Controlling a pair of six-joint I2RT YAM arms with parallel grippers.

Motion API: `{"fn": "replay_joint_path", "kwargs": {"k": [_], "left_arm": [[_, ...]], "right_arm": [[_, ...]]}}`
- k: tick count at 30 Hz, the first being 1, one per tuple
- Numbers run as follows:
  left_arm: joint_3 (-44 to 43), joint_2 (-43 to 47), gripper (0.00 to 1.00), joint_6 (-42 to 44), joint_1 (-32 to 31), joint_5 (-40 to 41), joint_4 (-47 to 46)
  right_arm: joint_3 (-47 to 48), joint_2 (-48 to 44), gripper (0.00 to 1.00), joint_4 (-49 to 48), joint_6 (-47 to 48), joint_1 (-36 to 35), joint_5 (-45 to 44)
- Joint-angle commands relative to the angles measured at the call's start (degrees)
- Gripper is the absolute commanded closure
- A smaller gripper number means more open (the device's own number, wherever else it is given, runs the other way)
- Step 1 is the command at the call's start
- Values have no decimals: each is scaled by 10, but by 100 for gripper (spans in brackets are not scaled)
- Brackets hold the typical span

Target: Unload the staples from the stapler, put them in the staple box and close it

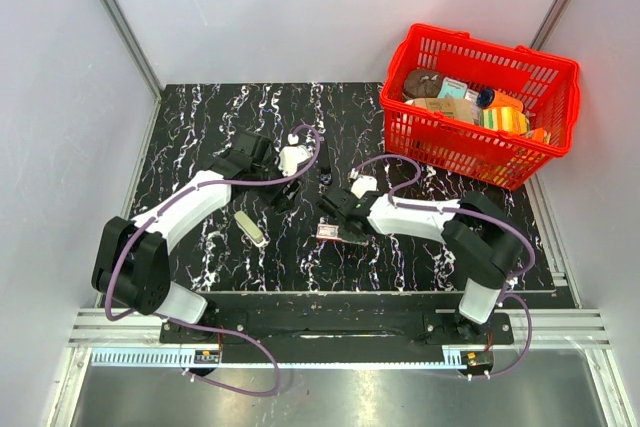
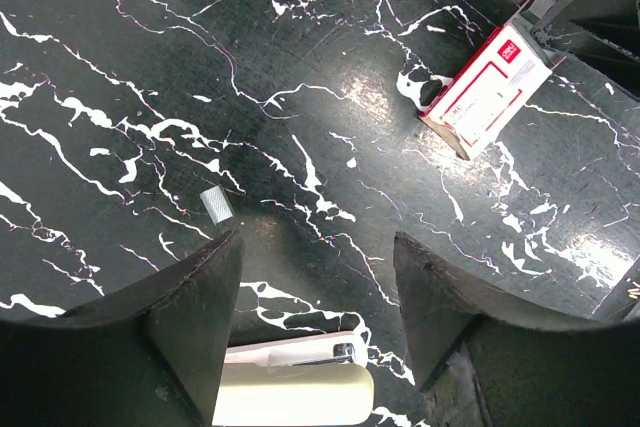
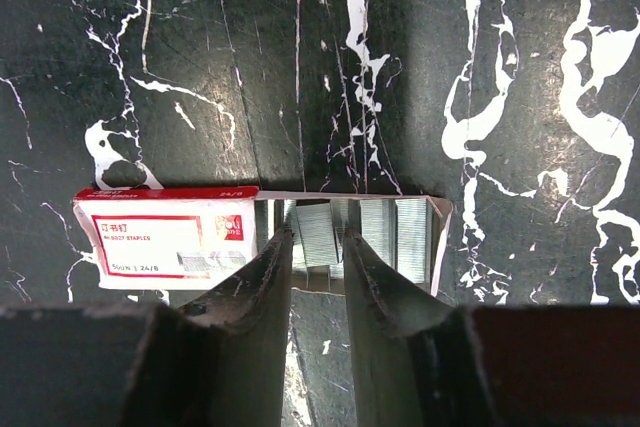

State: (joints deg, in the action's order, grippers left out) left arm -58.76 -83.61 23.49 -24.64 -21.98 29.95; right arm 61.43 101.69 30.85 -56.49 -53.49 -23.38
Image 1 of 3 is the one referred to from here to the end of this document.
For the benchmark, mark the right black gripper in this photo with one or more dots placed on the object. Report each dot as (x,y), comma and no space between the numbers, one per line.
(344,234)

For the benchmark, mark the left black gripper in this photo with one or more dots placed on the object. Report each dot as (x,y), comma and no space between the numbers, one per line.
(282,200)

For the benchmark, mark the beige white stapler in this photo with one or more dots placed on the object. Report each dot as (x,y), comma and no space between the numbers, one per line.
(250,229)

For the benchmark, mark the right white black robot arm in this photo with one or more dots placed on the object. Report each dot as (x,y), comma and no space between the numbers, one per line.
(485,245)

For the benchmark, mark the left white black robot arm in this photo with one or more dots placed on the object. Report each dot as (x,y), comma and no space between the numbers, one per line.
(132,264)

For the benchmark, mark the red white staple box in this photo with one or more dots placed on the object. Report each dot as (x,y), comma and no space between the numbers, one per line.
(331,232)

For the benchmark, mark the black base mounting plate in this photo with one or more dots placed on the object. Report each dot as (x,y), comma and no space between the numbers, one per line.
(422,316)

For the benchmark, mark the brown round item in basket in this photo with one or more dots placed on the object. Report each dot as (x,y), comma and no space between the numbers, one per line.
(422,83)

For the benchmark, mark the brown cardboard box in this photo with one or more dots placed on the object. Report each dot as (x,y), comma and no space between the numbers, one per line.
(457,109)

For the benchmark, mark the teal small box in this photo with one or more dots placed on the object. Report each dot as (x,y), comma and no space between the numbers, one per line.
(452,89)

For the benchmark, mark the orange bottle dark cap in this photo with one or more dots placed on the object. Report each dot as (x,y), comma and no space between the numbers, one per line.
(490,98)

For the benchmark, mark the green orange striped package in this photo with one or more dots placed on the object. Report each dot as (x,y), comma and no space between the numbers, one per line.
(506,119)

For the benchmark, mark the orange small package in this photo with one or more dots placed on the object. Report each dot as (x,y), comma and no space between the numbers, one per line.
(539,135)

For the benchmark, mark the red plastic shopping basket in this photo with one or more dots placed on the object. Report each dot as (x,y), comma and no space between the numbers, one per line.
(548,86)

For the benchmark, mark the white toothed strip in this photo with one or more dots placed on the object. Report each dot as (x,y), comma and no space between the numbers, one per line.
(238,356)

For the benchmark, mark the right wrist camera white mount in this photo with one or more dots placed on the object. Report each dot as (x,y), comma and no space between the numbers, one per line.
(361,184)

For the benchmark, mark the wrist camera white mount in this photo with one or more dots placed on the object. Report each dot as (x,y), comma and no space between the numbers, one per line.
(292,156)
(361,184)

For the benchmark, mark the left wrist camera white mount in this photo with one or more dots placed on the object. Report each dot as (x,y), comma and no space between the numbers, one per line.
(292,156)

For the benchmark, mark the aluminium frame rail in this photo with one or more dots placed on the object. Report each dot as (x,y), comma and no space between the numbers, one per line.
(548,329)

